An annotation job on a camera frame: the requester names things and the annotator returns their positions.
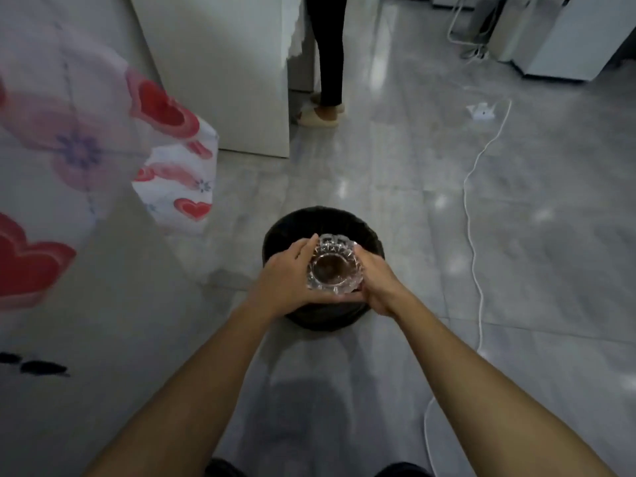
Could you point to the white metal stand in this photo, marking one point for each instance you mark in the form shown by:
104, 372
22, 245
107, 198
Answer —
469, 24

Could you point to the heart print cloth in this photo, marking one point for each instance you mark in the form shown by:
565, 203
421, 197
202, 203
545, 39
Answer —
74, 158

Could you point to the person's right hand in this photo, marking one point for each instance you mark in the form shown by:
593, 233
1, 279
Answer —
378, 283

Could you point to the white cabinet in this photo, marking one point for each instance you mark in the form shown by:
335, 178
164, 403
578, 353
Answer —
218, 69

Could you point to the person's left thumb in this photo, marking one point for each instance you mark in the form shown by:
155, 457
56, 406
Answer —
307, 245

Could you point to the black round trash bin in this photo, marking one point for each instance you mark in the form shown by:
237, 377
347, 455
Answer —
323, 312

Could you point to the person's right forearm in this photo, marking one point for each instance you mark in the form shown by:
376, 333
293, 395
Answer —
482, 392

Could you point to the person's dark trousers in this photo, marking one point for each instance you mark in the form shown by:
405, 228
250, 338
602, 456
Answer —
318, 469

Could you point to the person's right thumb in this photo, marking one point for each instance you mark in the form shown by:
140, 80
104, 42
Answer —
360, 258

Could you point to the person's left forearm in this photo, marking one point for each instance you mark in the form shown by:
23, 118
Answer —
189, 397

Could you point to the clear glass ashtray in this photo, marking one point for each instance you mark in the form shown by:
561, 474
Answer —
334, 265

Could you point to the white power strip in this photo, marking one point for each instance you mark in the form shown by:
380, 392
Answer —
481, 111

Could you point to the white appliance box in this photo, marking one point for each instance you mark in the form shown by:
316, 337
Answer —
551, 34

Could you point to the person's left hand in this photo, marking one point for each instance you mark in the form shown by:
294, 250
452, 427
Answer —
280, 283

